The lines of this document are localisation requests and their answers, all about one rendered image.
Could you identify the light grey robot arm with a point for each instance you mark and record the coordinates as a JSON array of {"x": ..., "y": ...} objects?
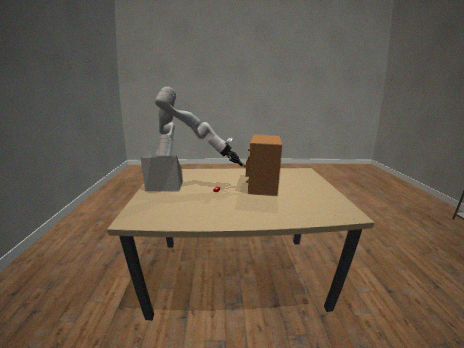
[{"x": 164, "y": 101}]

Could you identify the brown wooden chest of drawers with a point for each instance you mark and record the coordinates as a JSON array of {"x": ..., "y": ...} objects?
[{"x": 264, "y": 167}]

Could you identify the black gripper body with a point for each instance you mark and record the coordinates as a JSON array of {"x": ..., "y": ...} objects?
[{"x": 226, "y": 151}]

